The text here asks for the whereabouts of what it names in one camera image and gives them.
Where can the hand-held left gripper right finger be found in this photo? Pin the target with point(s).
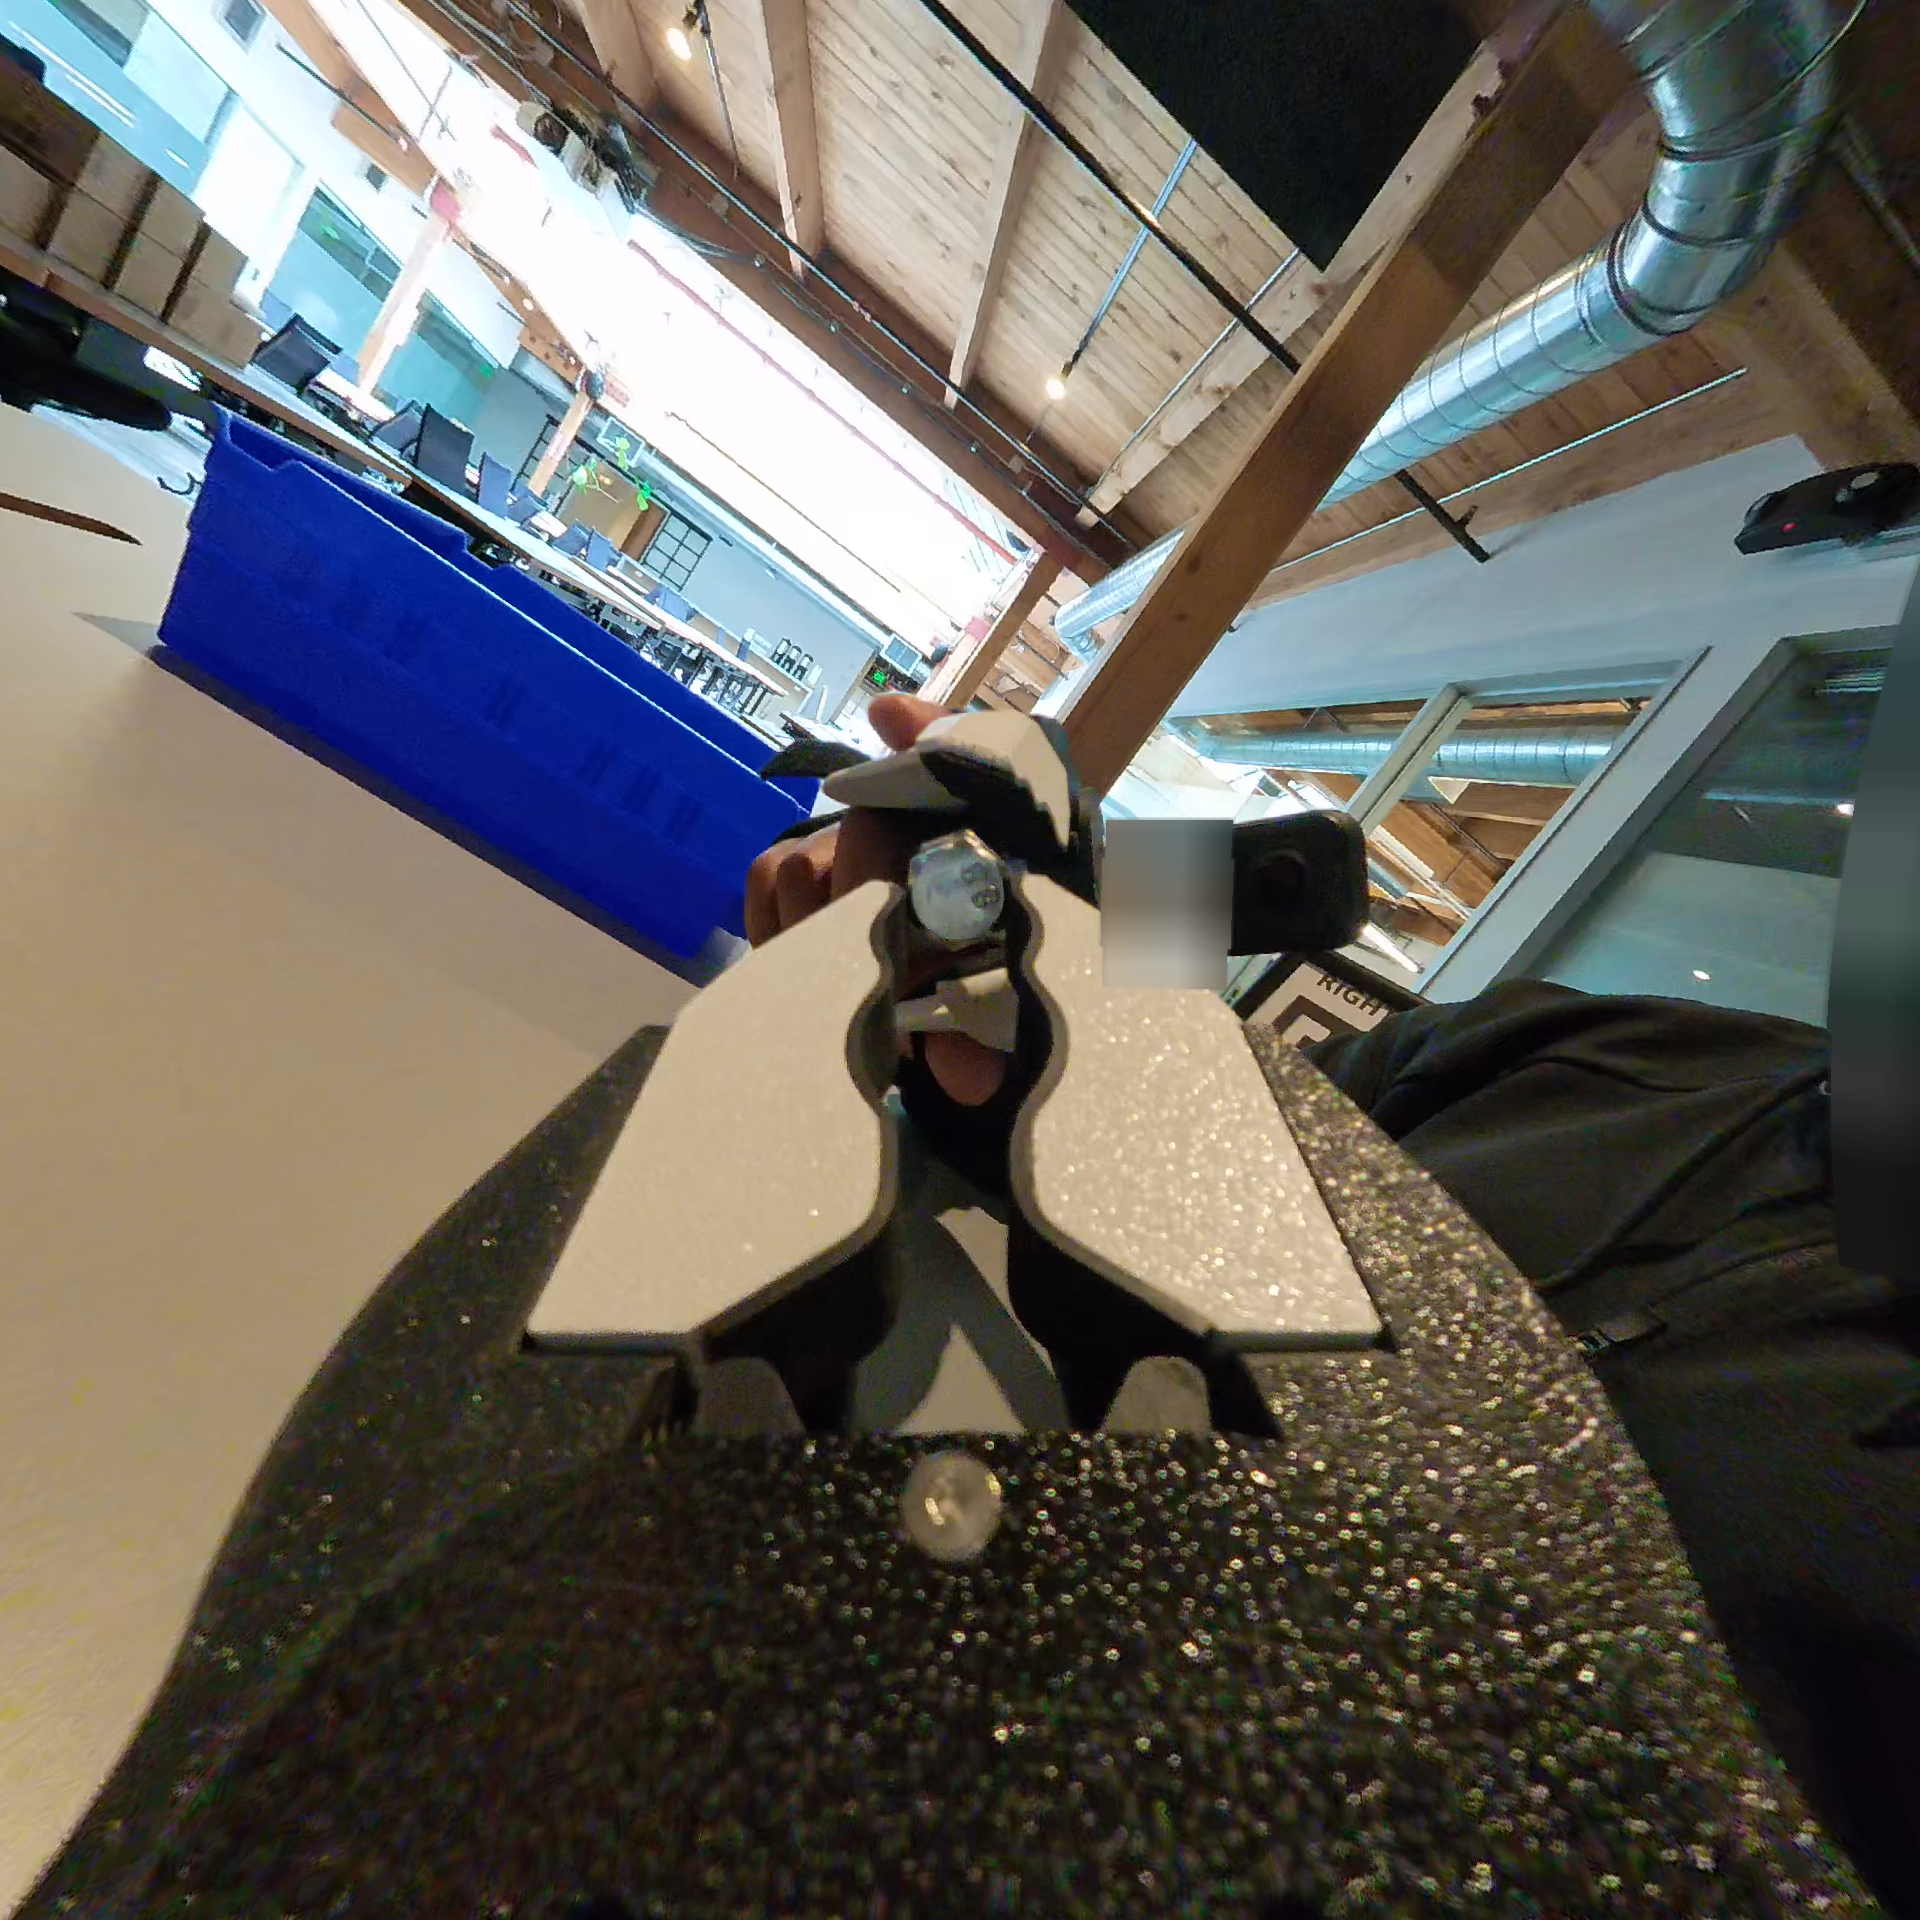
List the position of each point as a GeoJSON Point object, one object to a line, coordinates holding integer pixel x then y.
{"type": "Point", "coordinates": [1184, 1155]}

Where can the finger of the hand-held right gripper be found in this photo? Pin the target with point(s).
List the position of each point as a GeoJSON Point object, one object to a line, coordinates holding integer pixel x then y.
{"type": "Point", "coordinates": [1020, 758]}

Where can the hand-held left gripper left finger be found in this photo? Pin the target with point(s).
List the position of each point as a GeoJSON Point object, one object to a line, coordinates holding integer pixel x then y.
{"type": "Point", "coordinates": [721, 1171]}

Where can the silver hex bolt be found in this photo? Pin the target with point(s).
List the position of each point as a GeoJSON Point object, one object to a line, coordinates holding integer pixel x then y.
{"type": "Point", "coordinates": [953, 887]}

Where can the blue plastic bin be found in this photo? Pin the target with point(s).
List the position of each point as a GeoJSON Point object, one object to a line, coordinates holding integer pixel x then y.
{"type": "Point", "coordinates": [451, 675]}

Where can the person's right forearm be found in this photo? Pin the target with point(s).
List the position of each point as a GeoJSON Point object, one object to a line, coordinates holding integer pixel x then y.
{"type": "Point", "coordinates": [1576, 1108]}

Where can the person's right hand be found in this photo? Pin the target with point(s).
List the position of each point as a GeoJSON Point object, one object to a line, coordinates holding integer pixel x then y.
{"type": "Point", "coordinates": [809, 886]}

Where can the framed black-white marker sign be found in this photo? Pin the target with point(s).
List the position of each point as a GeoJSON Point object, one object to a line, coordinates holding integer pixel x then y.
{"type": "Point", "coordinates": [1328, 1004]}

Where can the green hanging decoration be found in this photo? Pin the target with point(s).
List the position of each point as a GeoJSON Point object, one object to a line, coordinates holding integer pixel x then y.
{"type": "Point", "coordinates": [609, 481]}

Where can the person's black jacket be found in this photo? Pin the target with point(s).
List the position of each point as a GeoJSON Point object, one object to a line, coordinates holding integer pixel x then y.
{"type": "Point", "coordinates": [1723, 1499]}

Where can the black ceiling panel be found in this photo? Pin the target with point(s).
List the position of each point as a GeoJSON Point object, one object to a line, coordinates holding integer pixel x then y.
{"type": "Point", "coordinates": [1289, 106]}

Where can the black office chair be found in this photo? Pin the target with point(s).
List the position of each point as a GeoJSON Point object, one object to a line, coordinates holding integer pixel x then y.
{"type": "Point", "coordinates": [75, 359]}

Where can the stack of cardboard boxes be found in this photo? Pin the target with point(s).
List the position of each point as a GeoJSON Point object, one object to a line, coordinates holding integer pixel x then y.
{"type": "Point", "coordinates": [134, 224]}

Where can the wooden support post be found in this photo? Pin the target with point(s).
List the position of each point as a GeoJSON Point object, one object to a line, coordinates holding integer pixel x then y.
{"type": "Point", "coordinates": [1004, 628]}
{"type": "Point", "coordinates": [1320, 450]}

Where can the thin silver air duct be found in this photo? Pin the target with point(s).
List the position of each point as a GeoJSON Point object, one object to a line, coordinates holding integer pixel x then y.
{"type": "Point", "coordinates": [1348, 750]}

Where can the black wall sensor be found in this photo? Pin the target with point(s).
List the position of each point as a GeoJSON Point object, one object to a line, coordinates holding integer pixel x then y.
{"type": "Point", "coordinates": [1821, 510]}

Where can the elbowed silver air duct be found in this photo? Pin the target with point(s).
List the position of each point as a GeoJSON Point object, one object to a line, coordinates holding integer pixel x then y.
{"type": "Point", "coordinates": [1694, 224]}

